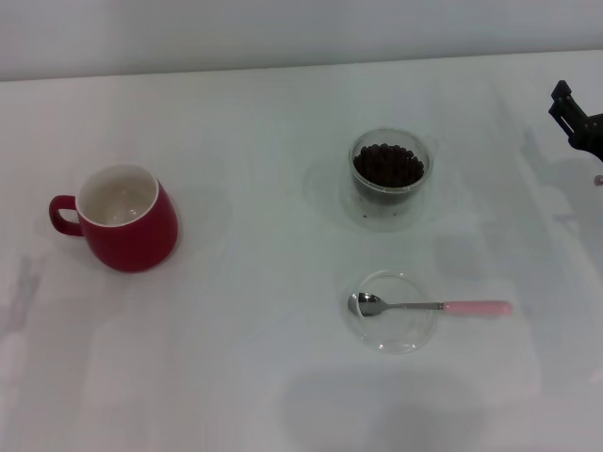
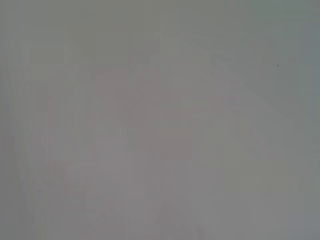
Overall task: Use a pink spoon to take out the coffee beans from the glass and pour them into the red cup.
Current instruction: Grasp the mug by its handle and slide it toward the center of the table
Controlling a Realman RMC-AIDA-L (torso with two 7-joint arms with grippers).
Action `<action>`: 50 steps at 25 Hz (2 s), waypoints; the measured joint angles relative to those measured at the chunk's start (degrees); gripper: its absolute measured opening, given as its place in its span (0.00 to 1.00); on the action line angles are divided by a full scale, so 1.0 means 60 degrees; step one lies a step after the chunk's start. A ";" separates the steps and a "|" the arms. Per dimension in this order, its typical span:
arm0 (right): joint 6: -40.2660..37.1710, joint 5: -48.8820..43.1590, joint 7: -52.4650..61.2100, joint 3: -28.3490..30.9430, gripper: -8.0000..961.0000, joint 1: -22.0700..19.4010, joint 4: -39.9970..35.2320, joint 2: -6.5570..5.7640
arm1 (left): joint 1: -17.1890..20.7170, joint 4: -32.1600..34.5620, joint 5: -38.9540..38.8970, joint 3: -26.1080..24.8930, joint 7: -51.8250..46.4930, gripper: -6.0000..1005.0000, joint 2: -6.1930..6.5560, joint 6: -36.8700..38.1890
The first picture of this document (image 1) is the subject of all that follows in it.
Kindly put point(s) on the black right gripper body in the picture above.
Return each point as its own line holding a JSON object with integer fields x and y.
{"x": 591, "y": 136}

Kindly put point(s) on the clear glass cup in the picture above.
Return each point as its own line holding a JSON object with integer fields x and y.
{"x": 391, "y": 198}

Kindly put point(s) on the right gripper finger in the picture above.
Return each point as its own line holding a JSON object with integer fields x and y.
{"x": 560, "y": 117}
{"x": 564, "y": 90}

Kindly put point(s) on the clear round glass dish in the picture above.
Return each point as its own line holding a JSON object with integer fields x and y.
{"x": 396, "y": 335}

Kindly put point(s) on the dark coffee beans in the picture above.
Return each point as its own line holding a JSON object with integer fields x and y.
{"x": 388, "y": 165}

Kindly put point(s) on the red ceramic mug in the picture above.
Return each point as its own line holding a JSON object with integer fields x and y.
{"x": 134, "y": 245}

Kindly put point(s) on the glass saucer with crumbs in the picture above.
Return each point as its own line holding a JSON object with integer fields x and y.
{"x": 377, "y": 224}

